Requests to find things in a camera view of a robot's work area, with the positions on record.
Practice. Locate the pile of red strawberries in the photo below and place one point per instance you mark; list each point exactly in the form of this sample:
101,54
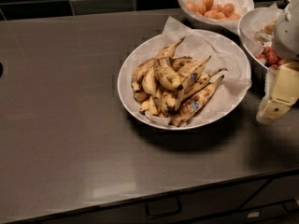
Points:
269,58

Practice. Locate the large white banana bowl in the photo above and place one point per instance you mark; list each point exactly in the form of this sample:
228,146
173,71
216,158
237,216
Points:
132,106

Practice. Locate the black drawer handle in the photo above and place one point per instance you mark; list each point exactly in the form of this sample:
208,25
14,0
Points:
165,207

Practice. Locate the dark drawer front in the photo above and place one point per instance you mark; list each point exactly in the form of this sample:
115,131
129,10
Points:
203,202

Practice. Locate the grey rounded gripper body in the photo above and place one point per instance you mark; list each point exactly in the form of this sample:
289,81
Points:
287,34

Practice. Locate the pile of orange apricots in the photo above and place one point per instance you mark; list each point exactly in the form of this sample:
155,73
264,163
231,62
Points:
211,10

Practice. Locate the front banana with blue sticker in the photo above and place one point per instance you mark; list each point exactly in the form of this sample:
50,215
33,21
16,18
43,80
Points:
195,103

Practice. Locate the white bowl of strawberries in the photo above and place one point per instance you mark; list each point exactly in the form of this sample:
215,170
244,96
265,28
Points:
255,31

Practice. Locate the white paper liner in banana bowl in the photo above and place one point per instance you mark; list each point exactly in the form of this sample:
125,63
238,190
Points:
200,44

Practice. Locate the banana with blue sticker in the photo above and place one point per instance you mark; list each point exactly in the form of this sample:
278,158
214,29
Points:
191,71
195,103

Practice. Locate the spotted banana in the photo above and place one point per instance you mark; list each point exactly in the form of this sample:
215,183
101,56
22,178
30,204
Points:
167,76
138,74
197,85

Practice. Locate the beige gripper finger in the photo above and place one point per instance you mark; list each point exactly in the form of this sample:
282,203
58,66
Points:
281,92

